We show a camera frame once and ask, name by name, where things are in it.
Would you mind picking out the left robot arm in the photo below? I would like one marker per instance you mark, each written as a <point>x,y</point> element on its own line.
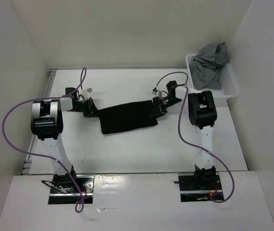
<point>63,170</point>

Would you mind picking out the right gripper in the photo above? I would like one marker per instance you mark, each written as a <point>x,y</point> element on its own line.
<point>159,110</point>

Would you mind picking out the black skirt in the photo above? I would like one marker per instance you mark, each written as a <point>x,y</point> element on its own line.
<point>126,117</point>

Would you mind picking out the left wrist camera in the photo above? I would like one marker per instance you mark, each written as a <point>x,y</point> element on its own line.
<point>86,92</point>

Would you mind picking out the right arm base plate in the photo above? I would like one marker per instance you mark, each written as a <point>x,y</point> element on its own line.
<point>190,191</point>

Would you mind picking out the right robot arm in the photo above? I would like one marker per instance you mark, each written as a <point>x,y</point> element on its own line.
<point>202,115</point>

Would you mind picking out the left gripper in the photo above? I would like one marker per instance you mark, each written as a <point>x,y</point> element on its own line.
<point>91,109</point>

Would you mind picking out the grey skirt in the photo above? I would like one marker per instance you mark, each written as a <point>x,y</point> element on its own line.
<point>207,66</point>

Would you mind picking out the white plastic basket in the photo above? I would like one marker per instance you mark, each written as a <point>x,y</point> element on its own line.
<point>229,88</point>

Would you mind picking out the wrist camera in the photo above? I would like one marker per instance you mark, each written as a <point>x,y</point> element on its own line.
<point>86,92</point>
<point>157,92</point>

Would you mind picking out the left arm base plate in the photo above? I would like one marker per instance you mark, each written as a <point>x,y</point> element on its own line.
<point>67,193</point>

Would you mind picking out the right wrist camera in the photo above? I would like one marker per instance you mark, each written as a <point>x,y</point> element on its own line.
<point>157,92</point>

